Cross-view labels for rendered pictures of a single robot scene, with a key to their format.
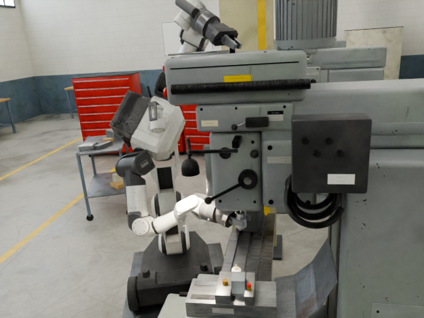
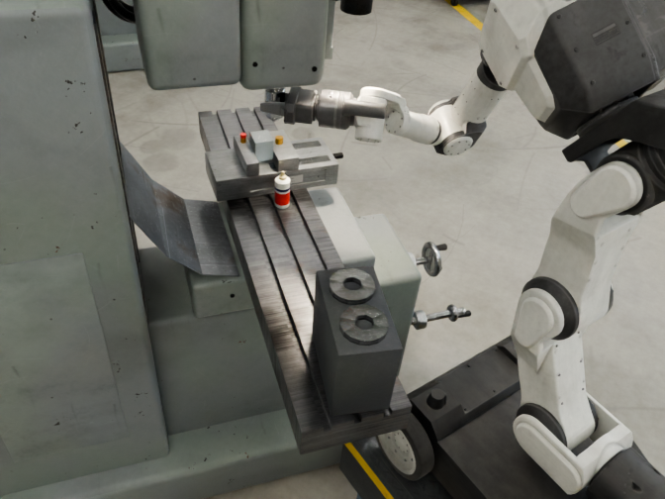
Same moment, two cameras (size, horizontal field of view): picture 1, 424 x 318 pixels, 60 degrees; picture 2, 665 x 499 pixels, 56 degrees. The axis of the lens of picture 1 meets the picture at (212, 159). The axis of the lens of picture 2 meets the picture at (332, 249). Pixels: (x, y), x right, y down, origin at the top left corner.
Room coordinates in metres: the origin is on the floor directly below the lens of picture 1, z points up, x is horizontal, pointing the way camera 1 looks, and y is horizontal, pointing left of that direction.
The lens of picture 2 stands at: (2.54, -0.70, 1.96)
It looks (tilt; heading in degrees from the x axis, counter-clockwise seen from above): 41 degrees down; 146
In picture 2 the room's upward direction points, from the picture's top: 6 degrees clockwise
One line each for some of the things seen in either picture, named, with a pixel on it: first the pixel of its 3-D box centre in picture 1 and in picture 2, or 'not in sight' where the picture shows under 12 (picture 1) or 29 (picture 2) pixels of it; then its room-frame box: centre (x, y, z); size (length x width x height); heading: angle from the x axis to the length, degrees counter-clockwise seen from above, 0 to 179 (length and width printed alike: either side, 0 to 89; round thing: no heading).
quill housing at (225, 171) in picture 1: (238, 164); (274, 1); (1.34, -0.10, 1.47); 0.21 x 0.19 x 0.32; 168
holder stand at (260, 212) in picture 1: (250, 206); (352, 337); (1.90, -0.20, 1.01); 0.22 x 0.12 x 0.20; 161
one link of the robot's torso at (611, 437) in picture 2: (174, 239); (570, 435); (2.17, 0.29, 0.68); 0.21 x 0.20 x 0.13; 4
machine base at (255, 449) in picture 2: not in sight; (200, 404); (1.29, -0.34, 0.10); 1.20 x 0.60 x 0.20; 78
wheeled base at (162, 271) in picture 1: (175, 253); (549, 445); (2.13, 0.29, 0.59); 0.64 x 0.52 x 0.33; 4
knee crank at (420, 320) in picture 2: not in sight; (440, 315); (1.59, 0.39, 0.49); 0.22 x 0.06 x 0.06; 78
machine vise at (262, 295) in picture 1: (231, 294); (271, 161); (1.21, -0.04, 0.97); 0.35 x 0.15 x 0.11; 80
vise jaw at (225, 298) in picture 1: (224, 286); (280, 149); (1.22, -0.02, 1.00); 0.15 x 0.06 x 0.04; 170
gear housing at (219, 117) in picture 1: (247, 111); not in sight; (1.33, -0.14, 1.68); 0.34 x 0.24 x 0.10; 78
